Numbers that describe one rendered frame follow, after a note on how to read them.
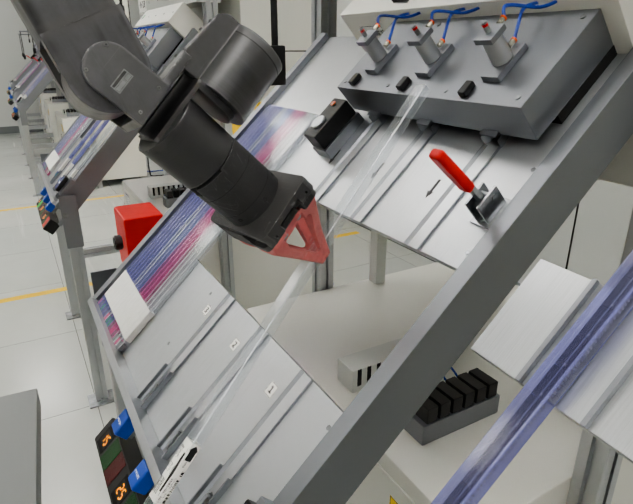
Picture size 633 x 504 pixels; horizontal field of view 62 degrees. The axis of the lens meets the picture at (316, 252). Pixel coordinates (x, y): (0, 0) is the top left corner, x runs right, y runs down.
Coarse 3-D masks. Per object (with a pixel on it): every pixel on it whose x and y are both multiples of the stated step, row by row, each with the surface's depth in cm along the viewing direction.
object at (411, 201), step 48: (336, 48) 103; (288, 96) 103; (336, 96) 91; (432, 144) 66; (480, 144) 61; (528, 144) 56; (336, 192) 73; (384, 192) 66; (432, 192) 61; (432, 240) 57
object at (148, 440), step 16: (96, 304) 98; (96, 320) 93; (112, 352) 82; (112, 368) 79; (128, 368) 81; (128, 384) 75; (128, 400) 71; (144, 416) 69; (144, 432) 65; (144, 448) 63; (160, 448) 64; (160, 464) 61; (176, 496) 57
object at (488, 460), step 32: (608, 288) 27; (576, 320) 27; (608, 320) 26; (576, 352) 26; (544, 384) 27; (512, 416) 27; (544, 416) 27; (480, 448) 27; (512, 448) 26; (480, 480) 26
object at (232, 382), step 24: (408, 96) 56; (408, 120) 55; (384, 144) 54; (360, 192) 54; (336, 216) 53; (312, 264) 52; (288, 288) 52; (264, 336) 50; (240, 360) 50; (240, 384) 50; (216, 408) 49; (192, 432) 49
